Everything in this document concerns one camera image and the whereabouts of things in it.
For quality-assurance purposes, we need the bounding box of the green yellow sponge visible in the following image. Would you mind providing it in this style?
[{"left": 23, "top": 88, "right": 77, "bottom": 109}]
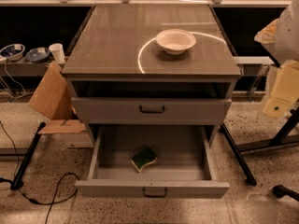
[{"left": 131, "top": 147, "right": 157, "bottom": 173}]

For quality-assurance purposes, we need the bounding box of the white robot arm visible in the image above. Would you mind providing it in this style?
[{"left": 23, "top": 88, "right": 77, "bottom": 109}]
[{"left": 254, "top": 0, "right": 299, "bottom": 119}]

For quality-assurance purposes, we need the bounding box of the grey drawer cabinet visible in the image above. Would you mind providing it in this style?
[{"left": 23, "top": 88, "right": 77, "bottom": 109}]
[{"left": 63, "top": 4, "right": 241, "bottom": 139}]

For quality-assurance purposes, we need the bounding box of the closed upper drawer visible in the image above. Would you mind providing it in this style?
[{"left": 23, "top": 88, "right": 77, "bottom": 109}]
[{"left": 72, "top": 97, "right": 231, "bottom": 125}]

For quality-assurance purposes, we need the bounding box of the white bowl on counter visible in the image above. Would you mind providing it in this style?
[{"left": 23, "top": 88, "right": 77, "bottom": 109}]
[{"left": 156, "top": 29, "right": 196, "bottom": 55}]

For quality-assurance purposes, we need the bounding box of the open middle drawer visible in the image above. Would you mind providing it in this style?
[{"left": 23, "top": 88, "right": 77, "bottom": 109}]
[{"left": 76, "top": 125, "right": 229, "bottom": 199}]

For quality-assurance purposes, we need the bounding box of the brown cardboard box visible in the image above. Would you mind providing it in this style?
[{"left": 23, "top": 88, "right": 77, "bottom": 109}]
[{"left": 29, "top": 62, "right": 85, "bottom": 134}]

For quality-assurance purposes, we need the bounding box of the white paper cup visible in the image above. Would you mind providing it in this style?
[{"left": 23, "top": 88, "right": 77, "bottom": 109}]
[{"left": 49, "top": 43, "right": 65, "bottom": 64}]

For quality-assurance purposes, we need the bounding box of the blue bowl right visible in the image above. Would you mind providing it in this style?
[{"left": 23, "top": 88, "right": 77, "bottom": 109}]
[{"left": 25, "top": 48, "right": 50, "bottom": 63}]

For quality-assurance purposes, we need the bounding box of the blue bowl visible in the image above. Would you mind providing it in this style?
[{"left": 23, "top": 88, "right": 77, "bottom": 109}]
[
  {"left": 0, "top": 44, "right": 25, "bottom": 62},
  {"left": 25, "top": 48, "right": 50, "bottom": 63}
]

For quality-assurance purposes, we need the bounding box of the black right stand leg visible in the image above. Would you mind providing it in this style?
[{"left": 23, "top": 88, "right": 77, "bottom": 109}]
[{"left": 220, "top": 124, "right": 257, "bottom": 186}]

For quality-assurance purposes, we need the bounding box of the black stand leg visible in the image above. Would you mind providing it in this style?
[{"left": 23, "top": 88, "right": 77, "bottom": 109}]
[
  {"left": 220, "top": 124, "right": 257, "bottom": 186},
  {"left": 10, "top": 122, "right": 46, "bottom": 190}
]

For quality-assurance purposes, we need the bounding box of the grey side shelf left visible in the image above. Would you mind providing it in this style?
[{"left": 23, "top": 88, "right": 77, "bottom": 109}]
[{"left": 0, "top": 58, "right": 54, "bottom": 77}]

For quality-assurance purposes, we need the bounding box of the blue bowl left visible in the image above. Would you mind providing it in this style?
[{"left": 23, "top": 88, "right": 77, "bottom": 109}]
[{"left": 0, "top": 44, "right": 25, "bottom": 62}]

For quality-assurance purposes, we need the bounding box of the black left stand leg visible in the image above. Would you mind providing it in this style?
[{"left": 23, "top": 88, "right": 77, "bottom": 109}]
[{"left": 10, "top": 122, "right": 46, "bottom": 190}]

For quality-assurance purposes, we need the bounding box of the black caster foot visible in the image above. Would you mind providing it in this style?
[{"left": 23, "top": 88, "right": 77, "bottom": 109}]
[{"left": 272, "top": 185, "right": 299, "bottom": 202}]

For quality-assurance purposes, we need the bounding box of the black stand frame right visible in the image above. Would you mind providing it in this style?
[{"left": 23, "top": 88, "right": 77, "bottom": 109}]
[{"left": 237, "top": 107, "right": 299, "bottom": 152}]

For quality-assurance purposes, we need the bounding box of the white cable left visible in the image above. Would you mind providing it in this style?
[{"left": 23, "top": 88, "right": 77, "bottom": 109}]
[{"left": 0, "top": 59, "right": 27, "bottom": 101}]

